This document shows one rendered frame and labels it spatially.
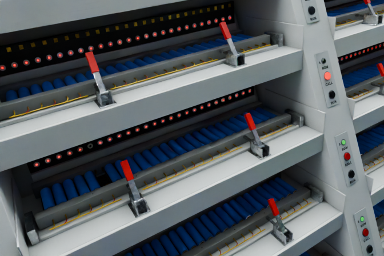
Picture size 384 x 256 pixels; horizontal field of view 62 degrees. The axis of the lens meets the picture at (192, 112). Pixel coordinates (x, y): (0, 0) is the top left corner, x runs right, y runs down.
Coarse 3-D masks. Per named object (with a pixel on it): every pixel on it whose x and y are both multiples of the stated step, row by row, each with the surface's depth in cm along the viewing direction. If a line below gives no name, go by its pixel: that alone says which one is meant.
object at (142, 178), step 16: (272, 128) 73; (208, 144) 67; (224, 144) 67; (240, 144) 69; (176, 160) 63; (192, 160) 64; (144, 176) 59; (160, 176) 61; (96, 192) 56; (112, 192) 57; (64, 208) 53; (80, 208) 55; (48, 224) 53; (64, 224) 52
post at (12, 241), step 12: (0, 180) 48; (0, 192) 45; (0, 204) 44; (12, 204) 51; (0, 216) 44; (12, 216) 48; (0, 228) 44; (12, 228) 45; (0, 240) 44; (12, 240) 45; (0, 252) 44; (12, 252) 45
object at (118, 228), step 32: (160, 128) 72; (288, 128) 74; (320, 128) 70; (256, 160) 64; (288, 160) 67; (160, 192) 58; (192, 192) 57; (224, 192) 60; (32, 224) 50; (96, 224) 53; (128, 224) 52; (160, 224) 55
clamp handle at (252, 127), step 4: (244, 116) 66; (248, 116) 65; (248, 120) 65; (252, 120) 65; (248, 124) 65; (252, 124) 65; (252, 128) 65; (256, 128) 65; (252, 132) 65; (256, 132) 65; (256, 136) 65; (256, 140) 65; (260, 140) 65; (256, 144) 66; (260, 144) 65
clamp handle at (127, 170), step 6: (120, 162) 55; (126, 162) 54; (126, 168) 54; (126, 174) 54; (132, 174) 54; (126, 180) 54; (132, 180) 54; (132, 186) 54; (132, 192) 54; (138, 198) 54
